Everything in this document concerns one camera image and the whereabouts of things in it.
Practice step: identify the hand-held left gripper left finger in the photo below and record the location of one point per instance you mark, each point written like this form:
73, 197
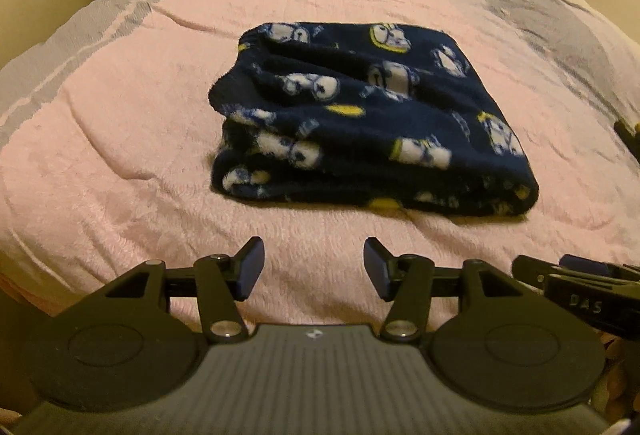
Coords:
251, 265

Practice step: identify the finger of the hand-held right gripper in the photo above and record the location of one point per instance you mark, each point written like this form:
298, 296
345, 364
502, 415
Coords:
532, 269
582, 265

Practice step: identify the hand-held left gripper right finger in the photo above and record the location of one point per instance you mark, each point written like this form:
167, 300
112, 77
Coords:
376, 265

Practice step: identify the navy printed fleece pants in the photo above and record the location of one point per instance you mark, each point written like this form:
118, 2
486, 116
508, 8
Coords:
380, 130

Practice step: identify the person's right hand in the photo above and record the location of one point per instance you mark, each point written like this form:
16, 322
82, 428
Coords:
617, 375

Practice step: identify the pink grey bedspread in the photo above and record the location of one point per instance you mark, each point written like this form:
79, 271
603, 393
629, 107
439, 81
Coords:
125, 140

